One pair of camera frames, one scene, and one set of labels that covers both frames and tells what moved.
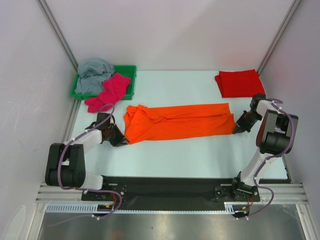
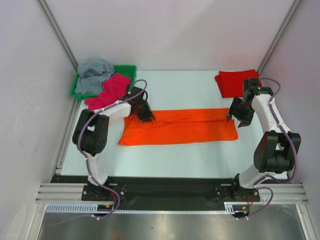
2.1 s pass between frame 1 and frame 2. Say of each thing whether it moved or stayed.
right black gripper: moved
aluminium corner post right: stayed
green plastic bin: stayed
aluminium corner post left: stayed
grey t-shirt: stayed
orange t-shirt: moved
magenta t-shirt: stayed
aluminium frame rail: stayed
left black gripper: moved
